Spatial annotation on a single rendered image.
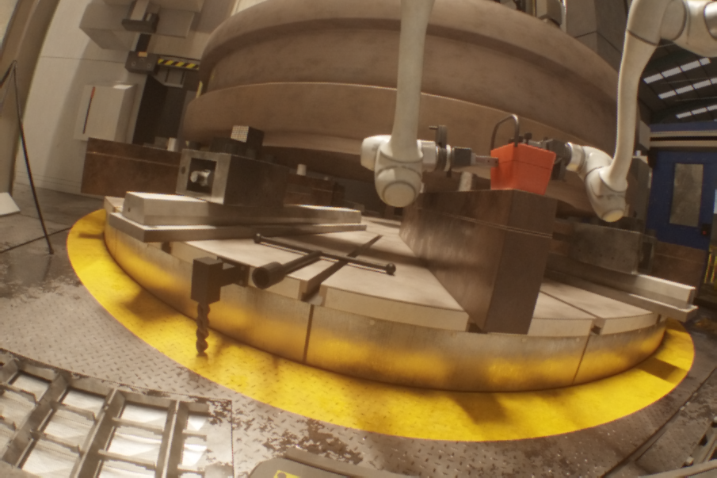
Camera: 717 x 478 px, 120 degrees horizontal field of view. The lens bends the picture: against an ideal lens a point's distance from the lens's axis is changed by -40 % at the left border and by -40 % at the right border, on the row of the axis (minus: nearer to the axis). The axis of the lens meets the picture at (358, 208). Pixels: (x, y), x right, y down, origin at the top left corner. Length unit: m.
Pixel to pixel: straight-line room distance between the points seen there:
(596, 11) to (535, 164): 5.67
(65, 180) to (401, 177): 4.75
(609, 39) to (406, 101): 5.95
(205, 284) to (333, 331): 0.43
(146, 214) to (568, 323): 1.57
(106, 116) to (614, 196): 4.51
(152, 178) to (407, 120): 2.07
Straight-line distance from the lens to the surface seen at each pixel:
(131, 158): 2.52
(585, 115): 2.35
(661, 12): 1.02
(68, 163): 5.09
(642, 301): 1.92
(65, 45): 5.56
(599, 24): 6.39
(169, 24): 3.90
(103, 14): 4.25
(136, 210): 1.37
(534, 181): 0.96
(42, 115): 5.44
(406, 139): 0.77
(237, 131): 1.74
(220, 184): 1.47
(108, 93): 4.52
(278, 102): 1.86
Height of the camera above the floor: 0.60
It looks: 2 degrees down
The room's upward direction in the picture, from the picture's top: 10 degrees clockwise
